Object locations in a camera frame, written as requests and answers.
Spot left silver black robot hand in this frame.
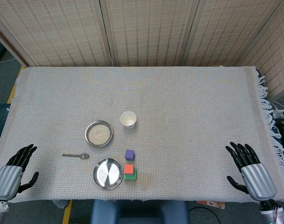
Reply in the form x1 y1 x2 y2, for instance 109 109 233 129
0 144 39 201

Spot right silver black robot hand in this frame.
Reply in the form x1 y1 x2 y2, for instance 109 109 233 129
225 141 277 202

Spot small metal spoon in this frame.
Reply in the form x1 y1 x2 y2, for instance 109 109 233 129
62 153 90 161

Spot flat steel plate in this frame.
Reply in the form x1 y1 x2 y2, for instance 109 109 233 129
92 158 124 190

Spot white rice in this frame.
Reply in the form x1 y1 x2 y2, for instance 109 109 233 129
88 123 111 144

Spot steel bowl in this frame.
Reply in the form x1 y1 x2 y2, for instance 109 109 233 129
85 120 114 148

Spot white paper cup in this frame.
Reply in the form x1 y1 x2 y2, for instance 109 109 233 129
120 111 136 129

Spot orange printed package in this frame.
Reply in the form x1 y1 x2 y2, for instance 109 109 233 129
195 200 227 210

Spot white woven tablecloth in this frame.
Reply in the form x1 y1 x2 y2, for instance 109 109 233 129
0 66 284 203

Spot red foam cube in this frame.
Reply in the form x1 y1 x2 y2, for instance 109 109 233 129
123 163 135 175

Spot green foam cube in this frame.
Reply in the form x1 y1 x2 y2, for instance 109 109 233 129
123 167 138 181

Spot woven bamboo screen panel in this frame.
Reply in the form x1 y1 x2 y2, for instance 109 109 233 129
237 0 284 101
181 0 284 68
99 0 200 68
0 0 111 68

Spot purple foam cube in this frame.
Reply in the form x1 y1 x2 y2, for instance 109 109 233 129
124 149 135 161

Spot blue padded seat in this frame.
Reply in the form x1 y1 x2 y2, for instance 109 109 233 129
90 200 190 224

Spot black floor cable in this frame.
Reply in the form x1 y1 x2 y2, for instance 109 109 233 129
188 204 222 224

